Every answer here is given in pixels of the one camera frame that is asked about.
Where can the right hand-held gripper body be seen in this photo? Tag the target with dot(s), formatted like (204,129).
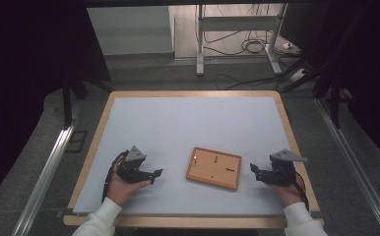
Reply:
(281,170)

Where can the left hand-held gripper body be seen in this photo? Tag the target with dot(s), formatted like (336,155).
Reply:
(133,168)

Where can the wooden picture frame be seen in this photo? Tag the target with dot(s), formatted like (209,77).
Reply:
(214,167)

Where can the person's left hand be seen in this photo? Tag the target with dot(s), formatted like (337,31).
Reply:
(122,191)

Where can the person's right hand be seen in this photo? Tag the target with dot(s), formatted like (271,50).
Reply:
(288,195)

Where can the white table mat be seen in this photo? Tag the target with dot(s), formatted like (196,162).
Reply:
(191,131)

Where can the black floor grate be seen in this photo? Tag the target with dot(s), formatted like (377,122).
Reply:
(77,141)

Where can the wooden table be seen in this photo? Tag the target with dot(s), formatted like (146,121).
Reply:
(191,93)

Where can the black metal stand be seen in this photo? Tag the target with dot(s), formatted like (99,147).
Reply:
(335,98)
(68,98)

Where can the white power strip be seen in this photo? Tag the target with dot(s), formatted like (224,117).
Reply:
(298,74)

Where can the white cabinet panel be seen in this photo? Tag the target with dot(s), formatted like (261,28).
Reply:
(129,31)

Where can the dark curtain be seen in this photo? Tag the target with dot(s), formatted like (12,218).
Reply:
(375,65)
(20,82)

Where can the silver metal floor rail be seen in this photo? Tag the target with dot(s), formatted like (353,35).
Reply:
(43,178)
(355,164)

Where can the white metal desk frame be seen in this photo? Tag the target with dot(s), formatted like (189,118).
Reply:
(235,23)

